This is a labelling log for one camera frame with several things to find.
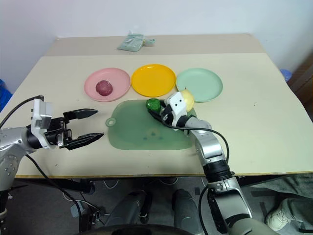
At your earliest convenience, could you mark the translucent green silicone mat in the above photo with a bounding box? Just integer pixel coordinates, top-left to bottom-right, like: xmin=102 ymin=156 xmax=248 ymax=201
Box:
xmin=105 ymin=98 xmax=198 ymax=151

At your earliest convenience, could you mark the pale yellow round fruit toy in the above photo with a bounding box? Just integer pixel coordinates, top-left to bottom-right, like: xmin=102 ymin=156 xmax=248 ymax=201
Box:
xmin=180 ymin=89 xmax=195 ymax=111

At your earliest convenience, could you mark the grey floor power box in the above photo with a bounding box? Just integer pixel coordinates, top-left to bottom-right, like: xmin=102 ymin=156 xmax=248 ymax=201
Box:
xmin=70 ymin=204 xmax=85 ymax=217

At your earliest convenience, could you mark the yellow plate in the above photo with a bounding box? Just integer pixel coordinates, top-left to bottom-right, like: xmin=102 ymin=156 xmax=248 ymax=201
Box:
xmin=131 ymin=63 xmax=177 ymax=98

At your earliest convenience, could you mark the dark red round fruit toy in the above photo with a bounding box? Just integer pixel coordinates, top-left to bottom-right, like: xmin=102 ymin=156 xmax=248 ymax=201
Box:
xmin=95 ymin=80 xmax=113 ymax=97

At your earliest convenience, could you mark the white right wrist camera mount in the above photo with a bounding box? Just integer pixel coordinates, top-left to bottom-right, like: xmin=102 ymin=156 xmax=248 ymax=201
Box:
xmin=164 ymin=92 xmax=191 ymax=127

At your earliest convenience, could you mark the white sneaker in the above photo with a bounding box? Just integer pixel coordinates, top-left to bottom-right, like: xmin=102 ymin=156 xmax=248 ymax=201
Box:
xmin=265 ymin=204 xmax=292 ymax=232

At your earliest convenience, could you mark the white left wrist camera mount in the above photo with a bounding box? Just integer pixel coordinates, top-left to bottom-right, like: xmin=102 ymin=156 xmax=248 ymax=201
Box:
xmin=31 ymin=98 xmax=53 ymax=149

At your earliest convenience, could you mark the blue crate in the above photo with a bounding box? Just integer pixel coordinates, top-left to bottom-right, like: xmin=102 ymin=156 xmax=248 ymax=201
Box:
xmin=0 ymin=78 xmax=13 ymax=112

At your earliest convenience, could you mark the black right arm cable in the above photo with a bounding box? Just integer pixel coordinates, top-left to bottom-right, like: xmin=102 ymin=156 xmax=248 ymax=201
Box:
xmin=171 ymin=121 xmax=231 ymax=235

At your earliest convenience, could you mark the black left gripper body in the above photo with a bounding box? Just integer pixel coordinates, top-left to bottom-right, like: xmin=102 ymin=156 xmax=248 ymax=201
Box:
xmin=45 ymin=117 xmax=74 ymax=149

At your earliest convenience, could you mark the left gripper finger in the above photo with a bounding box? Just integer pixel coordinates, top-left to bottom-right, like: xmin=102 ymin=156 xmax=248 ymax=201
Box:
xmin=66 ymin=132 xmax=106 ymax=151
xmin=63 ymin=108 xmax=99 ymax=123

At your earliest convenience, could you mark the pale green plastic bag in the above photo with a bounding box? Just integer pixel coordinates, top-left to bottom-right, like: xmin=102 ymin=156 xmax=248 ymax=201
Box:
xmin=116 ymin=31 xmax=145 ymax=53

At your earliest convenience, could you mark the green broccoli toy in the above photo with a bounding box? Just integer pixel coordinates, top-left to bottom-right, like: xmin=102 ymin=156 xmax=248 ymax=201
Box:
xmin=146 ymin=97 xmax=162 ymax=113

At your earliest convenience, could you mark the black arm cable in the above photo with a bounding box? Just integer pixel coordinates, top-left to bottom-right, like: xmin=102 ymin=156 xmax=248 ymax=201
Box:
xmin=0 ymin=94 xmax=45 ymax=128
xmin=171 ymin=121 xmax=231 ymax=235

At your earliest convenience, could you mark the pink plate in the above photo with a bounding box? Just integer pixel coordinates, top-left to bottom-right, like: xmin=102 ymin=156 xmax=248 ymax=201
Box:
xmin=84 ymin=67 xmax=131 ymax=103

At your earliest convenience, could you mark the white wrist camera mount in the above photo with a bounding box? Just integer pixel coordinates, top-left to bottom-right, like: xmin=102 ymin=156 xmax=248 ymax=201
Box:
xmin=31 ymin=98 xmax=53 ymax=149
xmin=164 ymin=92 xmax=191 ymax=127

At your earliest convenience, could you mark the light green plate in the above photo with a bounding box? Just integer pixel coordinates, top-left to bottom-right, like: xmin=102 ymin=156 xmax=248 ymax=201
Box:
xmin=176 ymin=67 xmax=224 ymax=103

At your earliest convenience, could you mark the black table frame bar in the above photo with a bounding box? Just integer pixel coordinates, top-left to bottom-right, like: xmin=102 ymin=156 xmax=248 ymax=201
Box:
xmin=55 ymin=178 xmax=96 ymax=195

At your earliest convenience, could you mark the person's grey trouser leg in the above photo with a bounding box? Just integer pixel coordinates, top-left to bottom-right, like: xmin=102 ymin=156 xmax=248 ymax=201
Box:
xmin=250 ymin=174 xmax=313 ymax=235

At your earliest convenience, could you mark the brown wooden furniture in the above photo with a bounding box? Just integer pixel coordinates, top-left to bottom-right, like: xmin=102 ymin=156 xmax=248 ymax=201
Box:
xmin=288 ymin=52 xmax=313 ymax=112

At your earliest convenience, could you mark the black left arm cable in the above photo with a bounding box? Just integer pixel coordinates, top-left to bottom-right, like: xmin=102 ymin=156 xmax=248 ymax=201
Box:
xmin=0 ymin=94 xmax=45 ymax=128

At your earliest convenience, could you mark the black rounded robot torso dome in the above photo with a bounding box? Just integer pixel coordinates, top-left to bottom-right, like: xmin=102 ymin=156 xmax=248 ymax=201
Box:
xmin=91 ymin=222 xmax=205 ymax=235

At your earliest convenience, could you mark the dark grey rounded robot leg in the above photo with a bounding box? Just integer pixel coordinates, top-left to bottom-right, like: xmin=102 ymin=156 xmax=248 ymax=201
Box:
xmin=172 ymin=188 xmax=200 ymax=232
xmin=105 ymin=190 xmax=148 ymax=227

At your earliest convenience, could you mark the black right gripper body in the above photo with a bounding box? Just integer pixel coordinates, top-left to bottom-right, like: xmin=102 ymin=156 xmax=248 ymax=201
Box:
xmin=159 ymin=103 xmax=175 ymax=123

